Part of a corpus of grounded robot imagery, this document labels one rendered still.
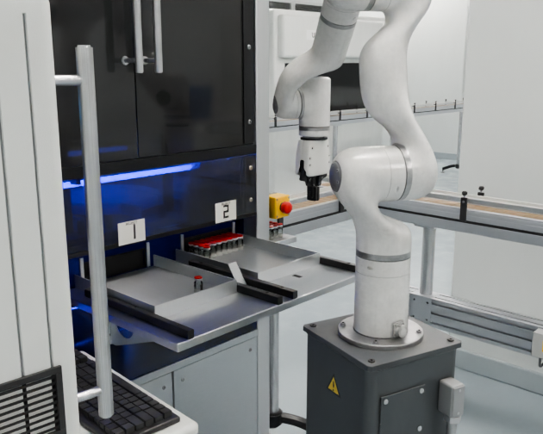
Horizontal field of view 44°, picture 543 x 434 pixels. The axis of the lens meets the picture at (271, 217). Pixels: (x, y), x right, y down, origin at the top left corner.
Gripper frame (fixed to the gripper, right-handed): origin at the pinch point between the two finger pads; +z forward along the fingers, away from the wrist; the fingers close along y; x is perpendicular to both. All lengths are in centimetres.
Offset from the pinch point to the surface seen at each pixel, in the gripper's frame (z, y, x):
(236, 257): 22.1, 6.5, -24.0
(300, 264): 20.5, 2.9, -2.0
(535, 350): 62, -80, 36
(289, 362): 110, -91, -87
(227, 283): 19.1, 31.0, -2.0
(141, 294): 22, 46, -18
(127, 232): 8, 42, -28
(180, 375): 55, 26, -28
